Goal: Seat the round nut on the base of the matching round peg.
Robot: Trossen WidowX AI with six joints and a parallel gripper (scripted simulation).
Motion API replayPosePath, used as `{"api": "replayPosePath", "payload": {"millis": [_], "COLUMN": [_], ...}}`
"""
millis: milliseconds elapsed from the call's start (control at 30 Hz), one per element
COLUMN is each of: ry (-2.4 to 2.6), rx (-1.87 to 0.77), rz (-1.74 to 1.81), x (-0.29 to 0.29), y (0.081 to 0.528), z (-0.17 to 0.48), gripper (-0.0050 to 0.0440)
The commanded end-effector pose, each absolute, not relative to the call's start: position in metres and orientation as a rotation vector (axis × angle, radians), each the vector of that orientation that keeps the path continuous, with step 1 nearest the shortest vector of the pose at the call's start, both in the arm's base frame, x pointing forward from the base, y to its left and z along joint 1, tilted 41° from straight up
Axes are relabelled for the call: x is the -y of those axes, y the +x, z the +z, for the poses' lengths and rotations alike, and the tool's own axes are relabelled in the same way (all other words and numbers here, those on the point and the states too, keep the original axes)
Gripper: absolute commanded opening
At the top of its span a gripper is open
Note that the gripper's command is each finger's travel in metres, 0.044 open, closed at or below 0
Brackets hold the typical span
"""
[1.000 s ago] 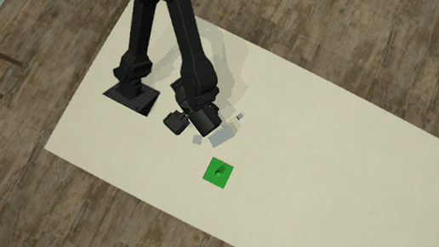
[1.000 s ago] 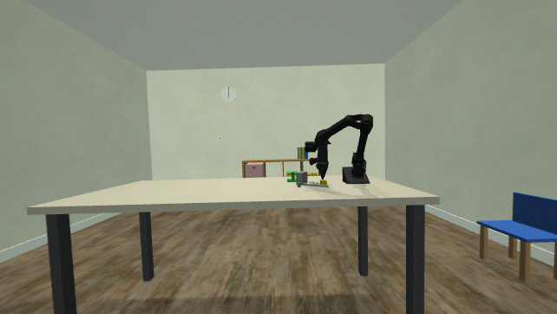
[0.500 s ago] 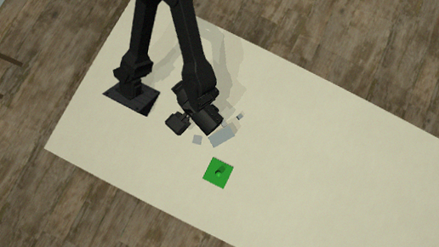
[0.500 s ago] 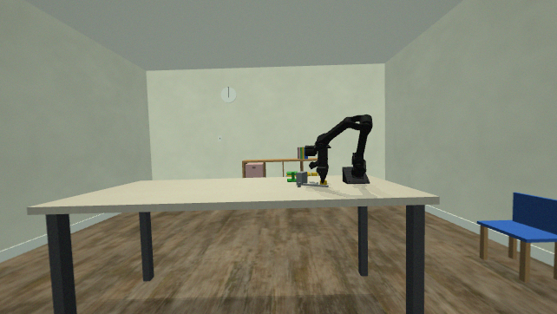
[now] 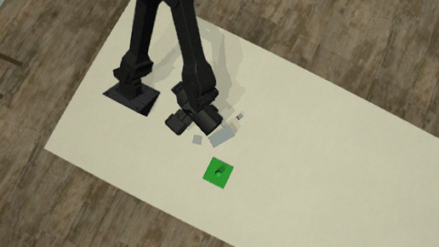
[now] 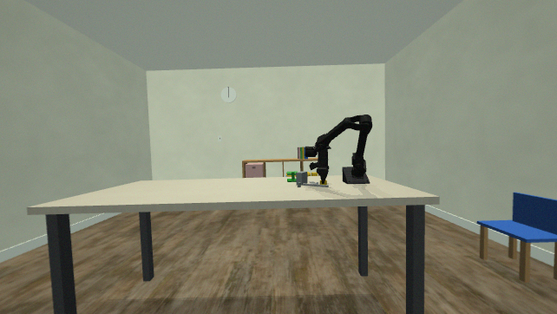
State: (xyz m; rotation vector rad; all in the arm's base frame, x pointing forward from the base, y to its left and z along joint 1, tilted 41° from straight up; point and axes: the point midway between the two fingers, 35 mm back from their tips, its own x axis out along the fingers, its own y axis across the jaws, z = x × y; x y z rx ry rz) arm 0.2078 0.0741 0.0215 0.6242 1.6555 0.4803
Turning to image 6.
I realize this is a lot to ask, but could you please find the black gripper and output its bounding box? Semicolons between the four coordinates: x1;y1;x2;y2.
317;157;329;184

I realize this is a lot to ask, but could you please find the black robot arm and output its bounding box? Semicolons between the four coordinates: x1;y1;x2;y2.
305;114;372;179

